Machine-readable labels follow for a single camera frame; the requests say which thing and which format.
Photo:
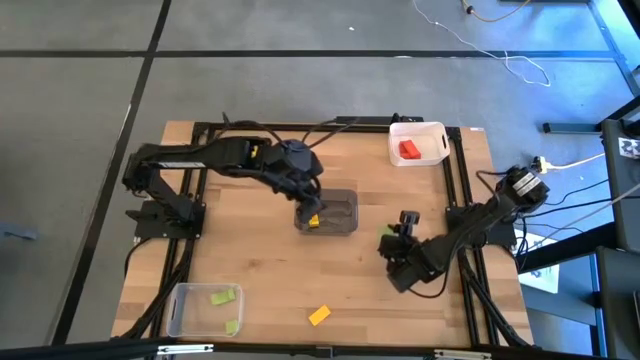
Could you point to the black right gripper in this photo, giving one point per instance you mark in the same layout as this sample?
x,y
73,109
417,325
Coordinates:
x,y
407,262

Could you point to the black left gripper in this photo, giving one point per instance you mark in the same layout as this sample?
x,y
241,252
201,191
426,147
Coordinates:
x,y
300,160

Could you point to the yellow arch block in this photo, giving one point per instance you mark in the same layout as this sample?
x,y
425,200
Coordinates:
x,y
314,221

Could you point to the red rectangular block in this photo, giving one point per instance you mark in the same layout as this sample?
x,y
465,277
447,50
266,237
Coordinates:
x,y
412,148

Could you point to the small green block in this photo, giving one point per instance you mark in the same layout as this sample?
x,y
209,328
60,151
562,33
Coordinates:
x,y
232,327

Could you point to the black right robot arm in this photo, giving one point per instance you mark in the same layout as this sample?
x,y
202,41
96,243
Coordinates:
x,y
475,230

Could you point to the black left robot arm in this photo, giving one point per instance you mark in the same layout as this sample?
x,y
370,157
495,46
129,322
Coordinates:
x,y
225,157

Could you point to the grey translucent plastic bin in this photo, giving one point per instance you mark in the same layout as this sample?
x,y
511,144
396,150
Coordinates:
x,y
342,220

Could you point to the white plastic bin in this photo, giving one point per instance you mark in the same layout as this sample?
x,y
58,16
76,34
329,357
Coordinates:
x,y
430,155

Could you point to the black flat bar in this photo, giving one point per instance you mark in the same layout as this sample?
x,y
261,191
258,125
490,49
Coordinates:
x,y
375,120

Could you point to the clear plastic bin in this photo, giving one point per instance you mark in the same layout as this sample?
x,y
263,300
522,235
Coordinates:
x,y
195,315

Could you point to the white paper sheet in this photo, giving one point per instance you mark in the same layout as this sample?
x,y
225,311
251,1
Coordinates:
x,y
545,280

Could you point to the black side table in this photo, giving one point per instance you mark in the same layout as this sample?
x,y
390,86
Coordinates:
x,y
622,200

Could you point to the black white fiducial marker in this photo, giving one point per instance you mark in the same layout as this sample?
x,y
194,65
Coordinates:
x,y
629,148

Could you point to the black aluminium table frame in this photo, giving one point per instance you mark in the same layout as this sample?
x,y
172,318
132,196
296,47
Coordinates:
x,y
370,128

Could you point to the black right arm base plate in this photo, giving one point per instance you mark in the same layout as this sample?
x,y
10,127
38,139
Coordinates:
x,y
502,240

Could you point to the silver metal bracket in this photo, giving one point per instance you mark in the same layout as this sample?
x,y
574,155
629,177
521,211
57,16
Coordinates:
x,y
462,355
185,349

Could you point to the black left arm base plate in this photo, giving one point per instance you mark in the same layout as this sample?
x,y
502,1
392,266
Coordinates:
x,y
150,230

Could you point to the black frame strut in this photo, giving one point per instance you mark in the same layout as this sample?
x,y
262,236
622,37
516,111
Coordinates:
x,y
565,247

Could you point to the black frame beam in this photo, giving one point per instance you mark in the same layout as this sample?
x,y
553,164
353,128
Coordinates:
x,y
100,347

